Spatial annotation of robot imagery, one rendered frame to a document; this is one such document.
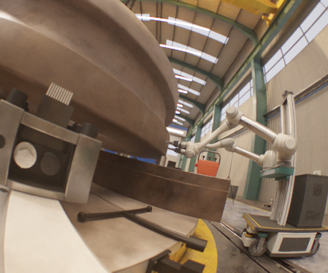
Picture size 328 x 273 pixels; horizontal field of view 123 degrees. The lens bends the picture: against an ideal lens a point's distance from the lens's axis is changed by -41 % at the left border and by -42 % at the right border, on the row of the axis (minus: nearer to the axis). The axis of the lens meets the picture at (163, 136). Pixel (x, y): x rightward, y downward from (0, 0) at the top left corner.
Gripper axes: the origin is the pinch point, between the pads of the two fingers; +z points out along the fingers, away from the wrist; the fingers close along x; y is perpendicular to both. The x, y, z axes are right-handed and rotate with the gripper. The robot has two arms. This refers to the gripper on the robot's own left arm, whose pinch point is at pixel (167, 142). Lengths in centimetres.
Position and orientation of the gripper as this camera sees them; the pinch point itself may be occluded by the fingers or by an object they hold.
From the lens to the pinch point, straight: 176.5
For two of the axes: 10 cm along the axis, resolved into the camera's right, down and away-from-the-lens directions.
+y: 2.4, -9.4, 2.2
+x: -1.6, -2.7, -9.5
